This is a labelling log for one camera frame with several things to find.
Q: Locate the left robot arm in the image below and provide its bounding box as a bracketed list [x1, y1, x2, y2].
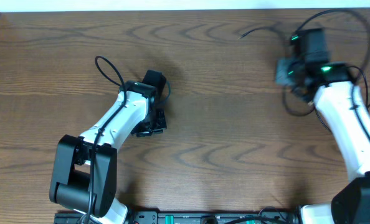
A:
[49, 70, 167, 223]

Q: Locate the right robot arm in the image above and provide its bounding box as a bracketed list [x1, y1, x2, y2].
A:
[276, 29, 370, 223]

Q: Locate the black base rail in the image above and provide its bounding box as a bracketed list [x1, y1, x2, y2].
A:
[54, 210, 301, 224]

